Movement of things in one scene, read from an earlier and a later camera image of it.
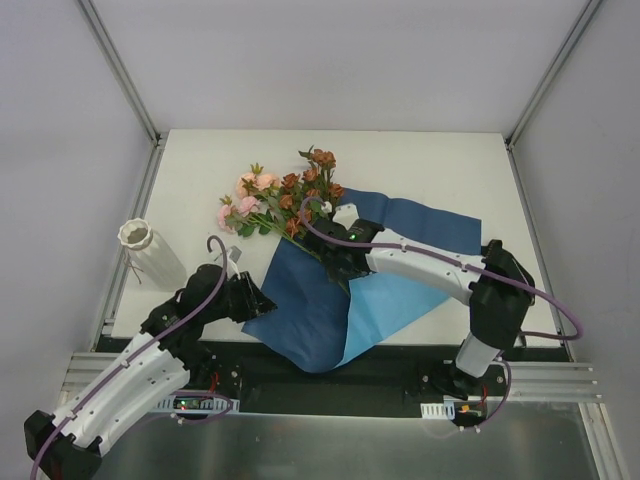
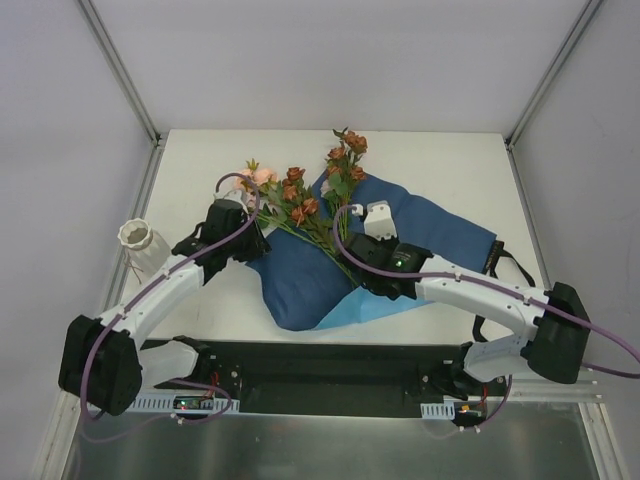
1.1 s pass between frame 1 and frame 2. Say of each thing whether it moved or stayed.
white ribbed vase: stayed
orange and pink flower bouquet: moved
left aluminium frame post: stayed
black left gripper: moved
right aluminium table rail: stayed
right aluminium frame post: stayed
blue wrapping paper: moved
